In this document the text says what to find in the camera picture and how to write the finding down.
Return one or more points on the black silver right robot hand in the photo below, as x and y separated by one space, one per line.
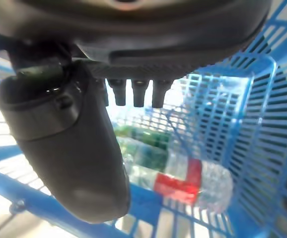
71 148

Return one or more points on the blue plastic shopping basket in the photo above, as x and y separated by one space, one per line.
146 205

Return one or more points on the clear water bottle red cap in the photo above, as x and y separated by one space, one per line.
178 186

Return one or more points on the green soda bottle yellow cap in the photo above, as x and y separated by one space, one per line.
153 153

